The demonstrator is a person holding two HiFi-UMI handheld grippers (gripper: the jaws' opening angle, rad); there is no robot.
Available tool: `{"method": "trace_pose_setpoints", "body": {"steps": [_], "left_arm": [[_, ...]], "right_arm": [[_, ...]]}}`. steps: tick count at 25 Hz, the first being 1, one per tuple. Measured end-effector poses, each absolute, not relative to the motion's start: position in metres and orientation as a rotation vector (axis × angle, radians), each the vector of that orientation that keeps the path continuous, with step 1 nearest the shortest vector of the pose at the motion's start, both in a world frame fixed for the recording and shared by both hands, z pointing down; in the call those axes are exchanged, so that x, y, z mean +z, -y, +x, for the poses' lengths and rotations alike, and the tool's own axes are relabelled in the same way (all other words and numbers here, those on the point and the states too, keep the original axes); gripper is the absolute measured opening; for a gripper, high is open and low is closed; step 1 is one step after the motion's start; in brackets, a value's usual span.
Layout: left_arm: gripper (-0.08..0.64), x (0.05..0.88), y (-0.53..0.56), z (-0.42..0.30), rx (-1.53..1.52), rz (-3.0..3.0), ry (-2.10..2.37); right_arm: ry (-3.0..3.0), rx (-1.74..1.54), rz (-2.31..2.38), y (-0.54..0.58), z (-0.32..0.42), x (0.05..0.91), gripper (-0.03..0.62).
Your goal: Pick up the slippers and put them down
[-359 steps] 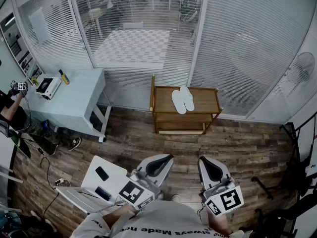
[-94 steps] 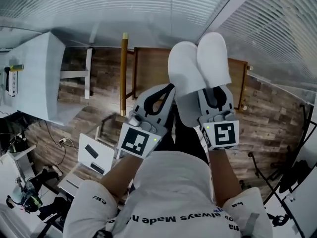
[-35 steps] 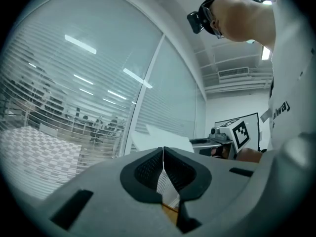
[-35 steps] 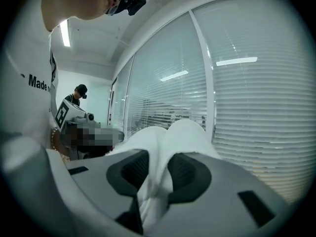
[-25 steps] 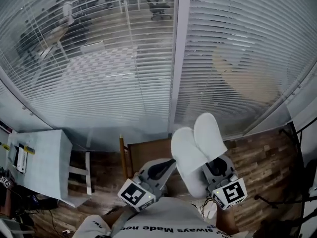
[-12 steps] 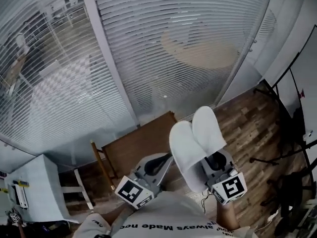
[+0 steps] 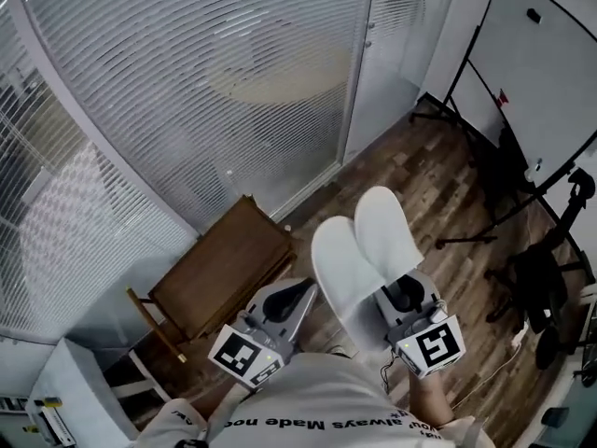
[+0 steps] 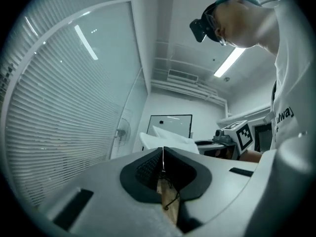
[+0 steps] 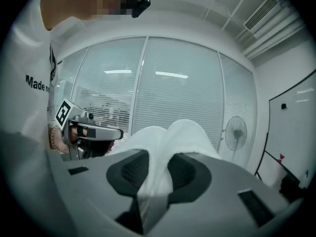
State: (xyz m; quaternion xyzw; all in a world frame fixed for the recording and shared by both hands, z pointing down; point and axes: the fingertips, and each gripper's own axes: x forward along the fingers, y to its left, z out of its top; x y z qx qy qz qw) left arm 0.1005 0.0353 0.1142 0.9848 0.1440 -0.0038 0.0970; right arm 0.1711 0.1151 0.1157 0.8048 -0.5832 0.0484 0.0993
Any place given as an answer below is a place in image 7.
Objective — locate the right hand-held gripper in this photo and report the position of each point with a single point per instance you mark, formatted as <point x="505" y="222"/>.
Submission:
<point x="436" y="345"/>

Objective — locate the person's left forearm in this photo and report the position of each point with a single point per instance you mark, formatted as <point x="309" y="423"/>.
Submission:
<point x="228" y="411"/>

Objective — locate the small yellow packet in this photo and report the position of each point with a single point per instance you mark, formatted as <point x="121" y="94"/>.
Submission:
<point x="31" y="429"/>

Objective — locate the small red holder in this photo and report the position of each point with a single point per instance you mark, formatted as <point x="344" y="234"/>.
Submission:
<point x="502" y="97"/>

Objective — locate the checkered board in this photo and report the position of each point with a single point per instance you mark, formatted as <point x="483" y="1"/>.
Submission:
<point x="65" y="231"/>

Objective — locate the wooden shelf rack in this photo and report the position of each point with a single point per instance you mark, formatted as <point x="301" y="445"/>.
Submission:
<point x="219" y="269"/>

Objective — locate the black whiteboard eraser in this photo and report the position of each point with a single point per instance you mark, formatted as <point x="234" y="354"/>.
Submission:
<point x="534" y="16"/>

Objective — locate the black office chair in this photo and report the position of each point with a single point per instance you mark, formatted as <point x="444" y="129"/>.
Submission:
<point x="580" y="189"/>
<point x="541" y="273"/>

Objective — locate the person's white t-shirt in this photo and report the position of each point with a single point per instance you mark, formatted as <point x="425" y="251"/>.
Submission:
<point x="317" y="390"/>

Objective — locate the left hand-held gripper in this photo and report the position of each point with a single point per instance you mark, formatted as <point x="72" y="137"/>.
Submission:
<point x="235" y="355"/>

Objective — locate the person's right forearm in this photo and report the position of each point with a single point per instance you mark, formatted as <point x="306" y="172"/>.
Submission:
<point x="429" y="399"/>

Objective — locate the whiteboard on black stand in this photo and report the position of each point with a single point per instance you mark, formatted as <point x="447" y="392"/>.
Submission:
<point x="536" y="87"/>

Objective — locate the yellow bottle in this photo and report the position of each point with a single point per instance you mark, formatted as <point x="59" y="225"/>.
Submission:
<point x="51" y="401"/>

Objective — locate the light grey table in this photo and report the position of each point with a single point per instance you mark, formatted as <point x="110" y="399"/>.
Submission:
<point x="88" y="399"/>

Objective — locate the white power strip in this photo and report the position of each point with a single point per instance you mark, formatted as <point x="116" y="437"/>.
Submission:
<point x="519" y="336"/>

